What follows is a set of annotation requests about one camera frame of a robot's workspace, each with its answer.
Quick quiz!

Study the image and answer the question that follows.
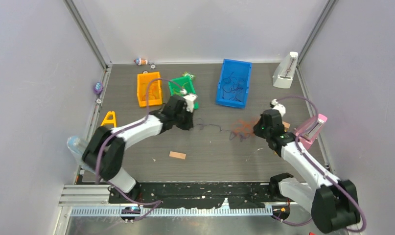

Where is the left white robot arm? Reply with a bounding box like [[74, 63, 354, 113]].
[[80, 94, 197, 203]]

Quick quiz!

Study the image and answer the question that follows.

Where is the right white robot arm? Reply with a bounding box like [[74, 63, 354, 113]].
[[253, 109, 361, 234]]

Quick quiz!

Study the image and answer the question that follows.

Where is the wooden block right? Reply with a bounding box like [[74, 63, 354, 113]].
[[282, 121, 290, 129]]

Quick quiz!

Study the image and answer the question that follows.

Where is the wooden block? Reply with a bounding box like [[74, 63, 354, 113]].
[[169, 151, 186, 160], [282, 121, 290, 129]]

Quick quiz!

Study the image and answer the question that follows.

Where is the green plastic bin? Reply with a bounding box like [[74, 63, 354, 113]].
[[168, 76, 197, 95]]

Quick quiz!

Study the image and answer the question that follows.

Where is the orange plastic bin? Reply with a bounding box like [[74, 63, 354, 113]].
[[137, 72, 163, 107]]

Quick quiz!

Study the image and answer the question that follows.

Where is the pink metronome box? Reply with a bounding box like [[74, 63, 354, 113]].
[[295, 114, 327, 150]]

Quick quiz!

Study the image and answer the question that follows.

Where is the wooden block centre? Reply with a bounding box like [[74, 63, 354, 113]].
[[169, 151, 186, 160]]

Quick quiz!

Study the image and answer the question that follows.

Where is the green owl puzzle piece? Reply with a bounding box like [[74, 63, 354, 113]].
[[182, 72, 195, 81]]

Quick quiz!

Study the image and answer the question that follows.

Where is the white metronome box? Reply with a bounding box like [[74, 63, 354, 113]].
[[273, 51, 299, 89]]

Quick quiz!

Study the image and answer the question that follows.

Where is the blue plastic bin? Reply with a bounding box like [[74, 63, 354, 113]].
[[215, 59, 253, 109]]

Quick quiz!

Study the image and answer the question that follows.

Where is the small clown figurine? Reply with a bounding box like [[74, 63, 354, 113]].
[[133, 58, 149, 66]]

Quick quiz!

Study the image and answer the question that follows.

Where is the yellow triangle block left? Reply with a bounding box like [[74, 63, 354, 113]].
[[100, 111, 117, 128]]

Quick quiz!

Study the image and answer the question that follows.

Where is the purple round toy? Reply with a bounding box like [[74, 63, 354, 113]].
[[93, 82, 104, 95]]

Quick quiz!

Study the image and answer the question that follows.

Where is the clear plastic bottle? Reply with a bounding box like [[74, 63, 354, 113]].
[[67, 136, 89, 170]]

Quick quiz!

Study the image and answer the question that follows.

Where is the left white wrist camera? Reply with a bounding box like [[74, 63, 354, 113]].
[[180, 89, 198, 113]]

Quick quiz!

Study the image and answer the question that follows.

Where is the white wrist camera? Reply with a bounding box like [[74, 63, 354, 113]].
[[180, 89, 198, 113], [270, 99, 286, 117]]

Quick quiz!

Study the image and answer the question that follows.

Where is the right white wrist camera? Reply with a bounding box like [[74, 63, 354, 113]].
[[270, 99, 286, 117]]

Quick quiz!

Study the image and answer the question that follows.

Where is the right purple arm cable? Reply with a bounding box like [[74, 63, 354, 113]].
[[275, 95, 368, 234]]

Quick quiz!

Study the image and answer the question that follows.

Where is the dark cable in blue bin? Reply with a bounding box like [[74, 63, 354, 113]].
[[220, 71, 247, 102]]

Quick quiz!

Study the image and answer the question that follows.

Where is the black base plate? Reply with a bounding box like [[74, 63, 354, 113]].
[[127, 182, 292, 209]]

